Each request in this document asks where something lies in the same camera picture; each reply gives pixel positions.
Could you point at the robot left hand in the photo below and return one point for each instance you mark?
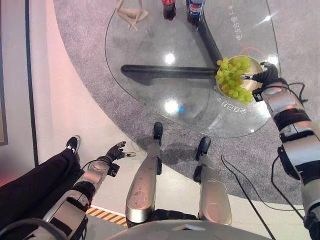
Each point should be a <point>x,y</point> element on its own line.
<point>114,151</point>

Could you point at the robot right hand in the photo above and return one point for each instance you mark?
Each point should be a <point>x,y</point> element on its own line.
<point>271,76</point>

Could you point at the green grape bunch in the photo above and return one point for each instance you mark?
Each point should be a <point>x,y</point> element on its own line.
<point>231,77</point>

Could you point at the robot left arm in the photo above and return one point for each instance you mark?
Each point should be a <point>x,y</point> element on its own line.
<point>75,200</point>

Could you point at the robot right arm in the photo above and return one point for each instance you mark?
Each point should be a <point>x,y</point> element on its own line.
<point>297,150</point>

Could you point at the gold round plate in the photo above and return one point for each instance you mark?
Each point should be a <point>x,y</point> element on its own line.
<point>253,71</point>

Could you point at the person's black white shoe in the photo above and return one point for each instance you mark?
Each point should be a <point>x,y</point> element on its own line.
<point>72,143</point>

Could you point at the robot left leg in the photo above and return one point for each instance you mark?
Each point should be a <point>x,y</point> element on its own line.
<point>143,185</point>

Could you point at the robot leg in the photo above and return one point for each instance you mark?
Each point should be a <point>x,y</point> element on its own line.
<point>143,185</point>
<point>213,195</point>

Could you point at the yellow black hazard tape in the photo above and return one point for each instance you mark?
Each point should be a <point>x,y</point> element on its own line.
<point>107,215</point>

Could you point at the person's leg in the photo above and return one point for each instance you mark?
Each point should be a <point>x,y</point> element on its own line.
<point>32,182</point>

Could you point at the black table base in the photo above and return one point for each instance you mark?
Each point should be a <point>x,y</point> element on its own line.
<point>172,71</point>

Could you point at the blue label cola bottle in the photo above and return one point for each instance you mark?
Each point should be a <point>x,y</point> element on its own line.
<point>195,11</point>

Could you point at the robot right leg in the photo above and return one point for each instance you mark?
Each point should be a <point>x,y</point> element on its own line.
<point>213,195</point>

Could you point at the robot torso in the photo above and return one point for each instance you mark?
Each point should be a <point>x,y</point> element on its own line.
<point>190,231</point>

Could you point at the grey rug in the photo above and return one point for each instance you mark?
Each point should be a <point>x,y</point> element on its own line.
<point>85,40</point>

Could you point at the red label cola bottle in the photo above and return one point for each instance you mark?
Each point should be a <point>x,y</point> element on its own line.
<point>169,10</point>

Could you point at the beige human figurine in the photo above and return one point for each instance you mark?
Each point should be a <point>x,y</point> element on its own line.
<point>131,13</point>

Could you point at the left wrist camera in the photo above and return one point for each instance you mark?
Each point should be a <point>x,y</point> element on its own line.
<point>113,170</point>

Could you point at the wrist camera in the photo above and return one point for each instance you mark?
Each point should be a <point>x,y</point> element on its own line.
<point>113,170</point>
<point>257,95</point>

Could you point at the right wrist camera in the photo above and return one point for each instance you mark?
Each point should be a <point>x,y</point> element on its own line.
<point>257,95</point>

